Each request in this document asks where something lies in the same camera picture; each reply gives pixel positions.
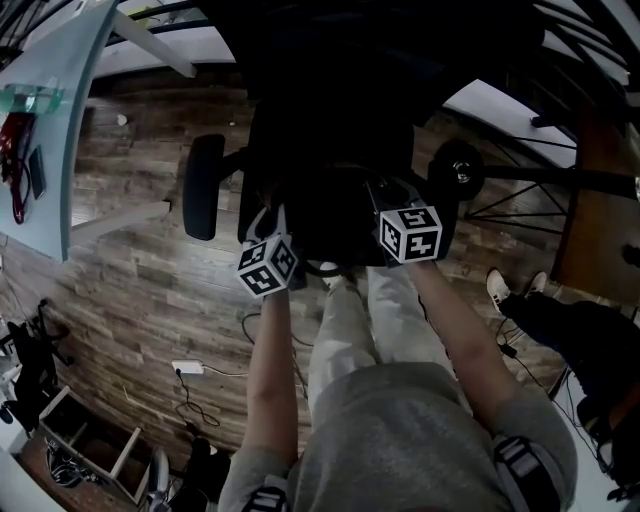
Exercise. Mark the light blue table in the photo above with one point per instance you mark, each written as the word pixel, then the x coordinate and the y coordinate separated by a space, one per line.
pixel 55 60

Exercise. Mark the black office chair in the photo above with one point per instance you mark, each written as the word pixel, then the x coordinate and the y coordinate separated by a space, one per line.
pixel 325 100

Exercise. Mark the person's left forearm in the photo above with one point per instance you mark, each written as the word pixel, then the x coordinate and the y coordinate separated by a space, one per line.
pixel 272 360

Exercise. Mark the small black object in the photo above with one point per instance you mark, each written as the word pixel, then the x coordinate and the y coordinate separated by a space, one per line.
pixel 632 255

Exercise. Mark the person's right forearm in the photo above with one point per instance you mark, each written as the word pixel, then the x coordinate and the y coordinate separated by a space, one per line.
pixel 460 340

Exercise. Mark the red pouch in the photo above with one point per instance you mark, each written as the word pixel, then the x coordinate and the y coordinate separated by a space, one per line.
pixel 15 135

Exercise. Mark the black metal railing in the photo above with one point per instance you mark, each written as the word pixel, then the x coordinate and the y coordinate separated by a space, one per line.
pixel 575 35

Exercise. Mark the clear glass container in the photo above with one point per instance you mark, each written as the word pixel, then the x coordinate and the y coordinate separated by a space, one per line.
pixel 32 95

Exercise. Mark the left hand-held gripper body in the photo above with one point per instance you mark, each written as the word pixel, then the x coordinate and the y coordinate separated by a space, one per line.
pixel 267 267

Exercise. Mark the wooden open box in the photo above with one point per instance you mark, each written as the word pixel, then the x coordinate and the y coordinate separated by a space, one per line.
pixel 85 445

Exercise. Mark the person's light trousers and shoes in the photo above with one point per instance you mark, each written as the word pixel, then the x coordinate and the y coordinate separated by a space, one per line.
pixel 345 340

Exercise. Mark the black scooter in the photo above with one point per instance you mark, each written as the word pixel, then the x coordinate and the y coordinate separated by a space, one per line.
pixel 460 167

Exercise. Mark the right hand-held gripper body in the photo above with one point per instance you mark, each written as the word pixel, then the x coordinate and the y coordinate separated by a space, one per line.
pixel 410 235

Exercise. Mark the brown wooden table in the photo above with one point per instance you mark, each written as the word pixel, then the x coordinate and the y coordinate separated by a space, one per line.
pixel 600 210

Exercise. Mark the white power strip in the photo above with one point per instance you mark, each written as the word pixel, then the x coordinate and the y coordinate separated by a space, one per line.
pixel 187 367

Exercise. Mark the crumpled white paper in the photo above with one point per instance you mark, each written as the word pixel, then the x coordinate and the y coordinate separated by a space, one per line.
pixel 122 120

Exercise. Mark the person's grey shirt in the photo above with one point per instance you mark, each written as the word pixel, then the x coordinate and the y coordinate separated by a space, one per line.
pixel 400 440

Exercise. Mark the dark smartphone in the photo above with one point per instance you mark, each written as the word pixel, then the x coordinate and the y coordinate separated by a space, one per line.
pixel 36 172

